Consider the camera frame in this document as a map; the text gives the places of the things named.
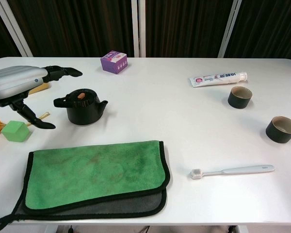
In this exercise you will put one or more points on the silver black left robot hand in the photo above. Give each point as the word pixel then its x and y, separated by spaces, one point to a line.
pixel 17 80

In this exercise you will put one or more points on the black teapot with lid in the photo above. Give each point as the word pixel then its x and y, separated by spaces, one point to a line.
pixel 82 114

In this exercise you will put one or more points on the small brown cup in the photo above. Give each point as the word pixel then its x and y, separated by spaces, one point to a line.
pixel 237 103
pixel 279 136

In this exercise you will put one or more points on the green yellow scouring sponge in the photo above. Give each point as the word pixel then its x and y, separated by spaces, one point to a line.
pixel 40 88

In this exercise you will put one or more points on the black pleated curtain panel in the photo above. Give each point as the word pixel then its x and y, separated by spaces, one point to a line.
pixel 75 26
pixel 184 26
pixel 269 29
pixel 0 36

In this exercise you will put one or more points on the green foam cube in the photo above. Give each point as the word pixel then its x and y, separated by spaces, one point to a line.
pixel 14 132

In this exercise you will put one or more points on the small purple carton box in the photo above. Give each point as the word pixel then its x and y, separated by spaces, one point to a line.
pixel 112 63

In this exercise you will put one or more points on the green grey microfibre towel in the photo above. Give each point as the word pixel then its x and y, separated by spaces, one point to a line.
pixel 94 172

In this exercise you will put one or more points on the white toothpaste tube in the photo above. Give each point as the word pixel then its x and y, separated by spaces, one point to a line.
pixel 213 78

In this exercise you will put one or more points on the pale grey toothbrush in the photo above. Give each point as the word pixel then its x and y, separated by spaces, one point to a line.
pixel 245 169

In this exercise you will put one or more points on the white slanted frame post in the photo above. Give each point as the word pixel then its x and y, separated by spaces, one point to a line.
pixel 229 29
pixel 14 31

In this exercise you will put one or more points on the white upright frame post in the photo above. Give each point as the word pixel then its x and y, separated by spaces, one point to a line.
pixel 134 29
pixel 142 29

